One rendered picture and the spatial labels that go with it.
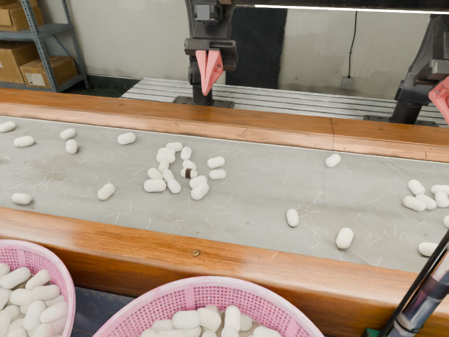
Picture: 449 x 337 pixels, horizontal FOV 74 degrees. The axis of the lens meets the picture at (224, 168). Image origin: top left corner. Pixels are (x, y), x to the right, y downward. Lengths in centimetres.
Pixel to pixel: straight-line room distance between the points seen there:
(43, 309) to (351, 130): 63
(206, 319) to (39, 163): 46
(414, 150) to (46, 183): 72
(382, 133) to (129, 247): 56
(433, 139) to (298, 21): 186
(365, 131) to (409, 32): 192
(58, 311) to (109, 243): 9
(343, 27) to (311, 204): 208
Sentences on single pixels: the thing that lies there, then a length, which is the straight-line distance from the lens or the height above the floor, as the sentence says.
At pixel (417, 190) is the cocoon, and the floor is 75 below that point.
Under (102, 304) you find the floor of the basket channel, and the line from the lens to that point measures 50.
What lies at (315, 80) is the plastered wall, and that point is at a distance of 260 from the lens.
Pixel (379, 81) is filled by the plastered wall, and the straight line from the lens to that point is 267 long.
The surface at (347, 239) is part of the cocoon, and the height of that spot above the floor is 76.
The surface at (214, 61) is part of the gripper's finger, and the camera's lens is 60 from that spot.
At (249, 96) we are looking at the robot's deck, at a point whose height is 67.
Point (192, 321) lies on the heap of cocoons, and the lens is 38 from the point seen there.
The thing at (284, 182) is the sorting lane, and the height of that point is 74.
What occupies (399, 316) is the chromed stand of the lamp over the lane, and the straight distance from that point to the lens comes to 39.
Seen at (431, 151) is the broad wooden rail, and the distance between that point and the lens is 74.
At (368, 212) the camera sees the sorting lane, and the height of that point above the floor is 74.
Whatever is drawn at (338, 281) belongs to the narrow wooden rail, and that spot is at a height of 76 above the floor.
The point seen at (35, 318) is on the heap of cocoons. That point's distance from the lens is 44.
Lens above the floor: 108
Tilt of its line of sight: 36 degrees down
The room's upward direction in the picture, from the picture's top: 1 degrees clockwise
